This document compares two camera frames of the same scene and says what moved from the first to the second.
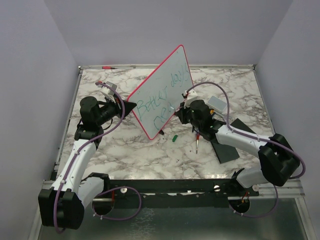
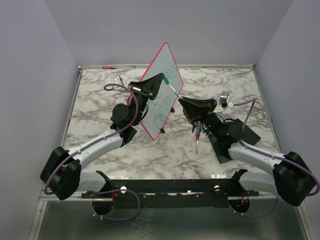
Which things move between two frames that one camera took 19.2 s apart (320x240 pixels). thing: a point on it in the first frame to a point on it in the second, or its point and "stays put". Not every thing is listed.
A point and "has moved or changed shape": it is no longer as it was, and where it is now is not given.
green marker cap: (174, 138) to (165, 79)
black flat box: (225, 153) stays put
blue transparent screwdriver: (197, 139) stays put
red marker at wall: (108, 67) stays put
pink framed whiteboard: (159, 97) has moved or changed shape
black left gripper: (128, 106) to (147, 88)
